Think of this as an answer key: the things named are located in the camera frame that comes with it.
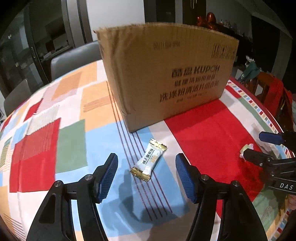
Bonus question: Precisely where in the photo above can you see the yellow cheese snack packet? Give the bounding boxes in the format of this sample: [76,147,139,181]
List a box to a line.
[239,144,254,159]

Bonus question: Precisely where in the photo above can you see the red wooden chair right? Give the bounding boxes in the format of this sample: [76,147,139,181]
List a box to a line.
[238,62,295,131]

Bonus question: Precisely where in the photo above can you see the black glass sliding door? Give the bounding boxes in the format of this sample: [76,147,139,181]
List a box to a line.
[1,1,74,97]

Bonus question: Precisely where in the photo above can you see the grey leather chair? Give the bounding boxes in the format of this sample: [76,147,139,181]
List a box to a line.
[51,41,102,80]
[4,79,32,116]

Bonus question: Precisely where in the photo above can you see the colourful patchwork tablecloth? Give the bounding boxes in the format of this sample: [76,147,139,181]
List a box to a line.
[1,61,293,240]

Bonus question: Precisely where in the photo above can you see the white gold candy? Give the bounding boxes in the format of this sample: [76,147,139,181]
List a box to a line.
[130,138,167,182]

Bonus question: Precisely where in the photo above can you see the grey leather chair left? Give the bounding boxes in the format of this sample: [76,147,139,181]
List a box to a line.
[4,79,32,116]

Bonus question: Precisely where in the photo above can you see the white flower vase ornament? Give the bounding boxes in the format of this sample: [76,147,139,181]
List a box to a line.
[246,55,254,63]

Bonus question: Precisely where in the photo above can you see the open brown cardboard box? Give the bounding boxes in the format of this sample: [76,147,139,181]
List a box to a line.
[96,23,239,132]

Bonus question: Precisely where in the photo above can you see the red balloon dog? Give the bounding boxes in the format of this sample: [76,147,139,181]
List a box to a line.
[196,12,217,31]

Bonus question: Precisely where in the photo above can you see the person's right hand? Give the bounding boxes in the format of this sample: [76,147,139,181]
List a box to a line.
[287,194,296,210]

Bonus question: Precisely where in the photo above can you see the grey leather chair centre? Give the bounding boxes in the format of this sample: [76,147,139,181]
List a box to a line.
[51,41,102,80]

